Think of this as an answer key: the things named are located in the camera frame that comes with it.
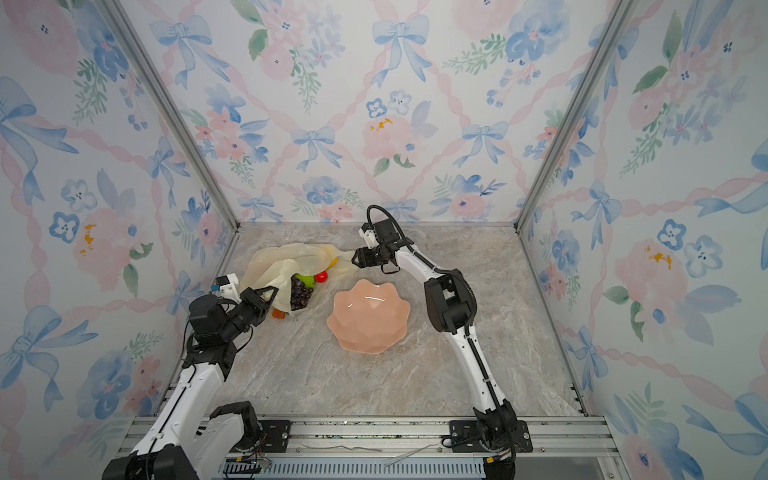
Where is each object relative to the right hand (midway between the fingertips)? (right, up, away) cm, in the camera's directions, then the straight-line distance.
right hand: (361, 257), depth 106 cm
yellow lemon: (-9, -2, -4) cm, 10 cm away
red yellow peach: (-13, -7, -6) cm, 16 cm away
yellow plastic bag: (-16, -4, -20) cm, 27 cm away
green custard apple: (-17, -7, -9) cm, 20 cm away
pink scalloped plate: (+3, -19, -14) cm, 24 cm away
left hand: (-19, -7, -27) cm, 34 cm away
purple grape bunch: (-18, -11, -12) cm, 25 cm away
